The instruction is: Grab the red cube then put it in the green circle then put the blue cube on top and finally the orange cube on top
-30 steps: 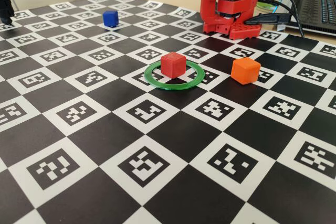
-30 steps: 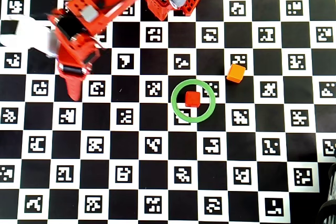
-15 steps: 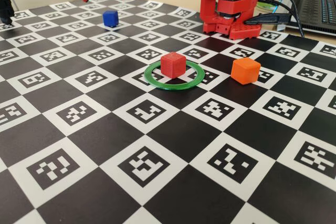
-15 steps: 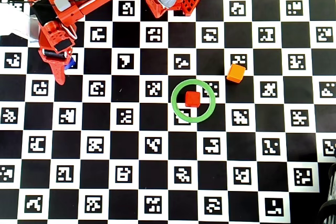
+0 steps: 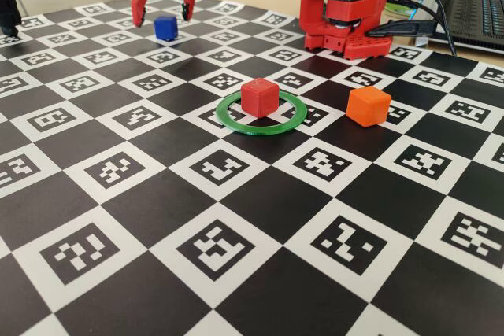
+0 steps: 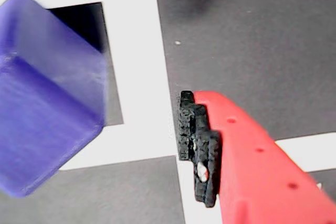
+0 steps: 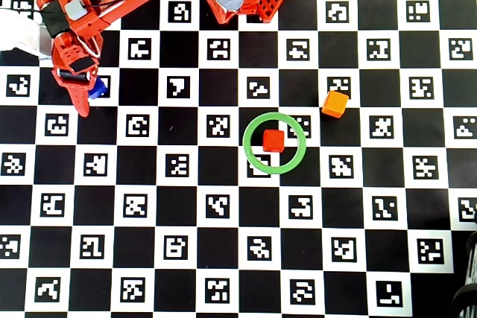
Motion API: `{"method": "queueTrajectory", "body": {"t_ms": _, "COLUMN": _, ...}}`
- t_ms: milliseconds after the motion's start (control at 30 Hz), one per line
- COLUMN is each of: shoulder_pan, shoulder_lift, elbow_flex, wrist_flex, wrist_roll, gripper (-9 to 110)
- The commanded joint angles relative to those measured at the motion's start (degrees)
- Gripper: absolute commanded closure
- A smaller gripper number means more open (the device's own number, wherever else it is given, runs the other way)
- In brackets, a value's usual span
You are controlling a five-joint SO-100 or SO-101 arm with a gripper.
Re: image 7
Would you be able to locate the red gripper black motor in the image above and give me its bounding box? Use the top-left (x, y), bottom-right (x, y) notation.
top-left (51, 33), bottom-right (101, 118)

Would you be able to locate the blue cube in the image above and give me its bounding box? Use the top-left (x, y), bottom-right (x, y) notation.
top-left (88, 76), bottom-right (110, 101)

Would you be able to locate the red cube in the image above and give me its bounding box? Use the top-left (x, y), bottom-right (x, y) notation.
top-left (262, 129), bottom-right (286, 153)

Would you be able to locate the orange cube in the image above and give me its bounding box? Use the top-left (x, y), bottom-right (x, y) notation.
top-left (320, 90), bottom-right (350, 120)

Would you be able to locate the small grey block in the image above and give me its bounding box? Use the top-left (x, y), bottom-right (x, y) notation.
top-left (65, 0), bottom-right (89, 21)

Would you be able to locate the black white marker checkerboard mat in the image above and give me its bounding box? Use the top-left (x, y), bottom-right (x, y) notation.
top-left (0, 0), bottom-right (477, 314)

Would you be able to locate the black ribbed stand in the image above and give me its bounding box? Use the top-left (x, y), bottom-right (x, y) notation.
top-left (451, 231), bottom-right (477, 318)

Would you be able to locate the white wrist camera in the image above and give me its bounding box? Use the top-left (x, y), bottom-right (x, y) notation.
top-left (0, 7), bottom-right (55, 63)

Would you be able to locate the green ring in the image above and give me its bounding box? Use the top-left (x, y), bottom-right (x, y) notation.
top-left (242, 112), bottom-right (308, 176)

